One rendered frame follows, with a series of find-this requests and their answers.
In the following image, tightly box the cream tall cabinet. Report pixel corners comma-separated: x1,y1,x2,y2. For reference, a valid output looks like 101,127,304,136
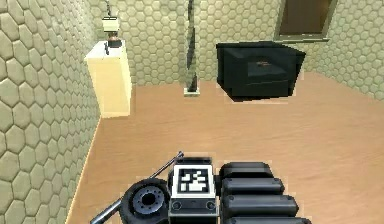
84,39,133,120

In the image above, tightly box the dark floor lamp pole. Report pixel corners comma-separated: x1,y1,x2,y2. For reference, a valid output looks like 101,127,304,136
183,0,201,98

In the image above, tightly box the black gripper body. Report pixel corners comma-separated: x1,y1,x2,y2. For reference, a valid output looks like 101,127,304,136
119,177,172,224

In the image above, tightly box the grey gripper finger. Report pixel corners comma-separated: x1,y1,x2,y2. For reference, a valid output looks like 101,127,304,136
89,150,185,224

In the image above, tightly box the cream table lamp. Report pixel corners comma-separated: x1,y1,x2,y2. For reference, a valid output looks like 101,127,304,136
101,0,122,48

